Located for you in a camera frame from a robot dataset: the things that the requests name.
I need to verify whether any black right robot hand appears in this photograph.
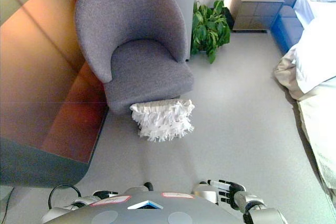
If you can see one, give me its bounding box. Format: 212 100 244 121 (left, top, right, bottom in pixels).
206 179 247 206

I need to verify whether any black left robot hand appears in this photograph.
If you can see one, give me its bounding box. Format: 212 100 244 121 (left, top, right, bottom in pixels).
93 190 119 200

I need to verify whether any white fluffy rug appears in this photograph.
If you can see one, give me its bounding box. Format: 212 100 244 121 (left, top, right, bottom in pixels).
129 98 196 143

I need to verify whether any silver right robot leg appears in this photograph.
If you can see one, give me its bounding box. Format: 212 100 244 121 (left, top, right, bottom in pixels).
191 184 220 205

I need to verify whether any silver robot leg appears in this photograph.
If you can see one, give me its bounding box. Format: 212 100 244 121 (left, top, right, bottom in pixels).
123 186 150 196
191 184 220 205

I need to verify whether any silver left robot leg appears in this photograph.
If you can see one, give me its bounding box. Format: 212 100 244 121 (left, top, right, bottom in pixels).
123 186 150 196

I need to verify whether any grey robot torso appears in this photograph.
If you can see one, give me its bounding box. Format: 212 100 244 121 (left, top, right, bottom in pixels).
52 191 245 224

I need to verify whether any beige bed blanket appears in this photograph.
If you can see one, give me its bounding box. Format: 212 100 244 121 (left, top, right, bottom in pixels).
272 48 336 196

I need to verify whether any grey upholstered armchair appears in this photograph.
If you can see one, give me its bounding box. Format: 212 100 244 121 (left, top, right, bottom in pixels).
74 0 195 116

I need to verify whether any green leafy houseplant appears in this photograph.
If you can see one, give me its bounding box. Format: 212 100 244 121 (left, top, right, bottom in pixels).
190 0 232 65

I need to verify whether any white bed duvet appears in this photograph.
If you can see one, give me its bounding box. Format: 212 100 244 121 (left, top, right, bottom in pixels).
291 0 336 95

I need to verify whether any beige nightstand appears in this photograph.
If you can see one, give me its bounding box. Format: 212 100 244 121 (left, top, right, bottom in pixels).
232 0 286 33

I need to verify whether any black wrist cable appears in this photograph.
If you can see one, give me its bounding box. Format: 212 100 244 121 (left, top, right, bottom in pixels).
48 184 82 209

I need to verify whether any blue upholstered bed frame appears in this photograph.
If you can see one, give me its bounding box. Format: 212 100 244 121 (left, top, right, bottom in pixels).
270 5 306 56

